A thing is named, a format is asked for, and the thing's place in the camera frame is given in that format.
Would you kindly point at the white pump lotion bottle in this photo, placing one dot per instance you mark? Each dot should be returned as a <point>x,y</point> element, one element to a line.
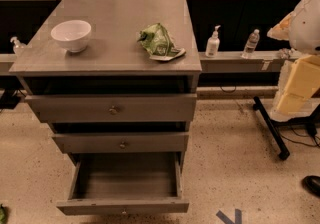
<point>213,43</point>

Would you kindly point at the clear pump sanitizer bottle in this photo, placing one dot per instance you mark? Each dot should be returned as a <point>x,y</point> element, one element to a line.
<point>18,46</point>

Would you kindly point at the middle grey drawer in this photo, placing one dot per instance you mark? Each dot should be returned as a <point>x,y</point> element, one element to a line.
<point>122,142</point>

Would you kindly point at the green jalapeno chip bag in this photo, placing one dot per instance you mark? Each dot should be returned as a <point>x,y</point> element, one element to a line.
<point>158,43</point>

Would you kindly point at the top grey drawer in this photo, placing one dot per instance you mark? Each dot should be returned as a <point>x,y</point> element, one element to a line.
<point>113,108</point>

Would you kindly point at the black shoe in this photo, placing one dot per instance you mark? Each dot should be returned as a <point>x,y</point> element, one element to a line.
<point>312,183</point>

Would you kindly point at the grey drawer cabinet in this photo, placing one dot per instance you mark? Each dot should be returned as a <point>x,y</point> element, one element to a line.
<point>114,62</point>

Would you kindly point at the green object at floor edge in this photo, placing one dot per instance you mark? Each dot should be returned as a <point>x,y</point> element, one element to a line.
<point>3,216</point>

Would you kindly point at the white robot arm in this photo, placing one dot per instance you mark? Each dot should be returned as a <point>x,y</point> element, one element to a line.
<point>299,80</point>

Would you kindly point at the black stand base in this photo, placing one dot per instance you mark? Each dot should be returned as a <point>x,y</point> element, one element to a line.
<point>308,122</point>

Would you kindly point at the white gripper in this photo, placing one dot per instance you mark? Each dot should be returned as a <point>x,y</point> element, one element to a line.
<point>306,29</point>

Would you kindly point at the white ceramic bowl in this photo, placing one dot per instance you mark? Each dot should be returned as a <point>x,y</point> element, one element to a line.
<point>72,35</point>

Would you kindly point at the clear plastic water bottle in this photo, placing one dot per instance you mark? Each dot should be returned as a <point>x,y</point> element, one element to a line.
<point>251,44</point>

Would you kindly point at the crumpled plastic wrapper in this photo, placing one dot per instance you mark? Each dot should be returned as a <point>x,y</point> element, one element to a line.
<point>286,53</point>

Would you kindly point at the open bottom grey drawer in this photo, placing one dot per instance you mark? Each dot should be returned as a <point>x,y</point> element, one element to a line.
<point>125,183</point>

